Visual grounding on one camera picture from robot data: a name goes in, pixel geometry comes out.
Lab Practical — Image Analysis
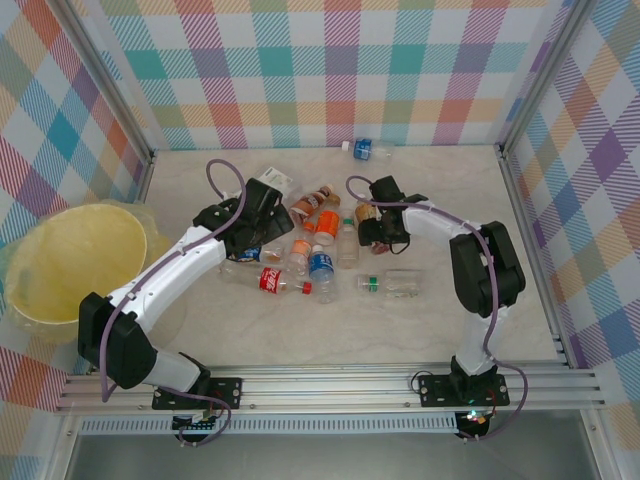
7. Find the clear bottle white green label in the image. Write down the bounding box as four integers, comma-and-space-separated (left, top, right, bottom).
258, 166, 295, 192

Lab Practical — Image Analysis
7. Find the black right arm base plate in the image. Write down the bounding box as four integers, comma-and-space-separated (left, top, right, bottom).
416, 372, 512, 409

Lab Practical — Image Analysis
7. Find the white slotted cable duct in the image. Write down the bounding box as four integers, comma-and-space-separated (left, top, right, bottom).
78, 416, 460, 436

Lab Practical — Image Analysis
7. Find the clear bottle with orange label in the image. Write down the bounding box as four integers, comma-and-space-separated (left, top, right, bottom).
288, 221, 316, 276

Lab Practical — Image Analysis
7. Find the aluminium right frame post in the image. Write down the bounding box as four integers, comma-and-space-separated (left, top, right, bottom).
497, 0, 604, 154

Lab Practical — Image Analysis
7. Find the aluminium left table edge rail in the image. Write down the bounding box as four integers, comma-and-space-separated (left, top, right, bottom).
87, 149, 157, 376

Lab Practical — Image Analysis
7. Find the aluminium frame post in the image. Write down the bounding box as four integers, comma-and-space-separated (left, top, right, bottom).
52, 0, 157, 169
497, 0, 604, 154

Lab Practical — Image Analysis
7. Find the blue label white cap bottle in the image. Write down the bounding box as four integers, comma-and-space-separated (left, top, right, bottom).
341, 138, 395, 162

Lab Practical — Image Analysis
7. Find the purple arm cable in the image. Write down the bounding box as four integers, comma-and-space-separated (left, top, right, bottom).
99, 158, 250, 450
346, 174, 530, 444

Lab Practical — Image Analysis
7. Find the orange plastic bottle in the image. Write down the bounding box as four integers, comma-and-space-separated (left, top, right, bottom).
313, 209, 342, 246

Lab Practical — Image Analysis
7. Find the capless clear bottle blue label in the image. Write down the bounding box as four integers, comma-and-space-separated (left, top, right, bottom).
308, 243, 337, 306

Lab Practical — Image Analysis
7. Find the wide clear bottle green label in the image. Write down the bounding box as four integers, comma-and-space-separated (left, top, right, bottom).
355, 268, 427, 302

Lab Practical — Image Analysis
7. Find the brown label plastic bottle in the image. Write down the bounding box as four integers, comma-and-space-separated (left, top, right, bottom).
288, 183, 342, 225

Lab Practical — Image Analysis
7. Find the round white waste bin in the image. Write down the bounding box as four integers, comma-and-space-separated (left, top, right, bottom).
4, 200, 189, 346

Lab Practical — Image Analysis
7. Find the aluminium right table edge rail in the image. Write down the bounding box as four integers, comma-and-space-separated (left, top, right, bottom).
498, 144, 576, 369

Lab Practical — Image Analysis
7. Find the clear bottle with green cap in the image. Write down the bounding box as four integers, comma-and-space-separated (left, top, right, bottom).
337, 212, 362, 270

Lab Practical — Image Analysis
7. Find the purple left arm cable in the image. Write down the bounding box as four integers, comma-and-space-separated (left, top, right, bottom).
99, 158, 250, 450

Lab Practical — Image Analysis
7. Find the aluminium table edge rail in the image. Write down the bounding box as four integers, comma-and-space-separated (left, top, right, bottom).
498, 144, 576, 369
87, 149, 157, 376

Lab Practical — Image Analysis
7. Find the aluminium mounting rail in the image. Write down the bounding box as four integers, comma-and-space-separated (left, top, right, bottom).
53, 360, 607, 415

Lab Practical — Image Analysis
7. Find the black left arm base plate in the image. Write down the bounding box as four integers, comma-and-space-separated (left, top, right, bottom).
151, 376, 245, 412

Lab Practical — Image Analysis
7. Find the aluminium left frame post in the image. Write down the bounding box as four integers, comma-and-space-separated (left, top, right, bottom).
52, 0, 157, 169

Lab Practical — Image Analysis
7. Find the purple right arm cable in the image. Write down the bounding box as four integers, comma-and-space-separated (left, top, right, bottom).
346, 174, 530, 444

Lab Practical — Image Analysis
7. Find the red label cola bottle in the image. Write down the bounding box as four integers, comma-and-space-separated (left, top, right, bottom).
218, 266, 314, 297

